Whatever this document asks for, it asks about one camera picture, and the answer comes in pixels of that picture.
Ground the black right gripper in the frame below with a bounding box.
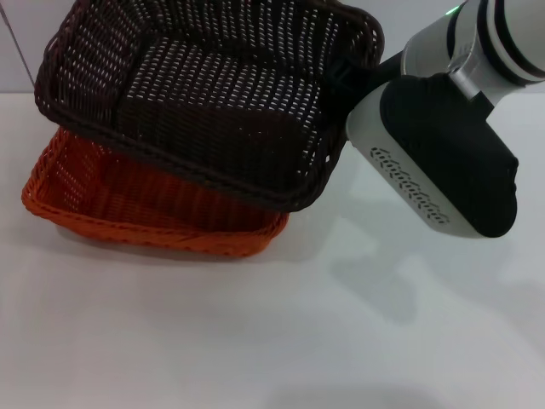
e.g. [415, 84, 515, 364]
[332, 49, 406, 89]

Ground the dark brown woven basket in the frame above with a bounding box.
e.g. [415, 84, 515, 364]
[33, 0, 385, 215]

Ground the orange woven plastic basket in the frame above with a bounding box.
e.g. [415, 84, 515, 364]
[20, 126, 291, 259]

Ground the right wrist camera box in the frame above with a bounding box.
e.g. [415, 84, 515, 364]
[345, 72, 521, 239]

